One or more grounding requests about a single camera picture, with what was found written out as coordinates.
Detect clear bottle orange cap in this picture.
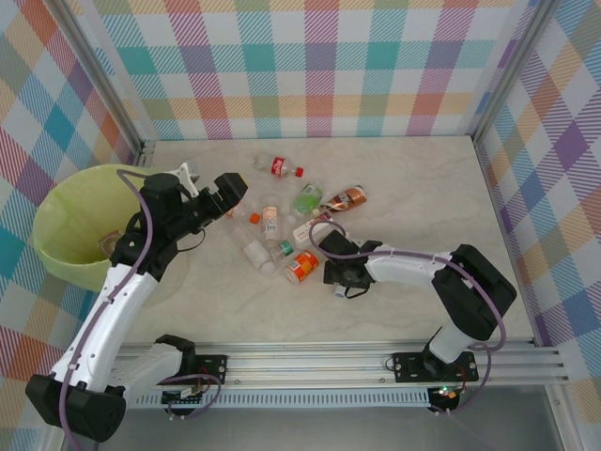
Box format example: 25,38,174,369
223,205,262,225

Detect orange label bottle white cap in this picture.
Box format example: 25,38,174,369
285,249,321,285

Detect red label cola bottle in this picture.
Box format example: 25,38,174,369
253,153,305,180

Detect clear bottle white label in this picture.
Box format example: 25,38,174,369
240,224,278,278

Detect clear plastic bottle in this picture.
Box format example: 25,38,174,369
97,228,126,256

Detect bin with green bag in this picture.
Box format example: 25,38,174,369
31,163,192,309

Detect clear bottle peach label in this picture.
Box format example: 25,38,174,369
259,193,282,243

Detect white bottle red label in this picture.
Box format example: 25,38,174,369
291,216,333,249

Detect copper brown label bottle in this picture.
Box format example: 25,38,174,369
320,185,367,213

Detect small clear bottle green label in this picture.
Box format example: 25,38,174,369
270,239,295,264

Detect green plastic bottle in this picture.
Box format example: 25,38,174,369
285,182,325,226

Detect small circuit board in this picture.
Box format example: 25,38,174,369
162,385,208,406
429,384,464,404

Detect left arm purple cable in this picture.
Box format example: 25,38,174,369
55,168,222,451

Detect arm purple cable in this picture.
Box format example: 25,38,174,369
309,221,508,417
55,168,222,451

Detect thin black left gripper cable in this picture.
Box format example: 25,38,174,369
177,225,208,253

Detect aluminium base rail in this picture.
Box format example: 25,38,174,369
110,340,572,389

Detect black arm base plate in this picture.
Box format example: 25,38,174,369
187,354,230,387
391,350,481,384

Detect white slotted cable duct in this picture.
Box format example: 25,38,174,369
126,392,433,410

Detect aluminium frame post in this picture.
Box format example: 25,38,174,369
54,0,159,169
470,0,562,148

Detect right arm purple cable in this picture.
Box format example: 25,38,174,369
309,221,508,417

